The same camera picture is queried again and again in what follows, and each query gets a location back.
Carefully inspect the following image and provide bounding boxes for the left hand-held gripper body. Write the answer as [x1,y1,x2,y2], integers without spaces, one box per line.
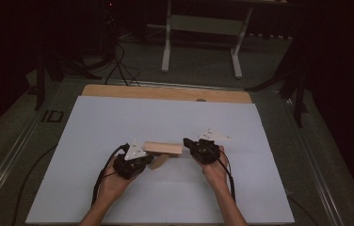
[112,139,154,181]

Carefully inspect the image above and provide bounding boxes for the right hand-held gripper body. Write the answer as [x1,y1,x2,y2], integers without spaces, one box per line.
[190,128,232,165]

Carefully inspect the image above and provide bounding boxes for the wooden photo frame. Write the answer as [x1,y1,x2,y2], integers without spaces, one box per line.
[142,140,184,170]

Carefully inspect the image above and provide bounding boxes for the person's right hand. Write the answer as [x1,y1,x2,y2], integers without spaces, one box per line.
[195,145,231,189]

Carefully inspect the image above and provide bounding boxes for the person's left hand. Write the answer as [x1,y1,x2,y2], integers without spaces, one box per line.
[98,155,137,203]

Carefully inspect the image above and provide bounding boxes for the white table cover sheet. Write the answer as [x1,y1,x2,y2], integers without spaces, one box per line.
[25,95,296,225]

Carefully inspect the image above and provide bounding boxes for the black tripod stand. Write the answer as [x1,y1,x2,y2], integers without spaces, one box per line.
[33,43,104,111]
[245,37,311,128]

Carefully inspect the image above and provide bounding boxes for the white metal stand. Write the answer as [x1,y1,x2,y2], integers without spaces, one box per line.
[160,0,254,80]

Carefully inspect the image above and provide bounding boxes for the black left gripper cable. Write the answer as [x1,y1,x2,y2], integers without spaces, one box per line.
[91,143,130,206]

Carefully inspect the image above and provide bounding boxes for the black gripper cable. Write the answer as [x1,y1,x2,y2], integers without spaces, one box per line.
[216,148,236,202]
[91,143,130,206]

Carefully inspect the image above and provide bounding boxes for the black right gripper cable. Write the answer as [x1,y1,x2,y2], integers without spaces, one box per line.
[216,148,236,202]

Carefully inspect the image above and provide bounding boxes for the aluminium rail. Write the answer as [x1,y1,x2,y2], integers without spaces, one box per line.
[0,105,47,216]
[115,79,246,92]
[282,96,346,226]

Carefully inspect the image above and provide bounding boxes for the black floor cables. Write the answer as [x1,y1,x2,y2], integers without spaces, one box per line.
[103,40,142,87]

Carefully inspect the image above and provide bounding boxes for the black floor cable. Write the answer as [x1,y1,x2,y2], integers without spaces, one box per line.
[10,144,57,226]

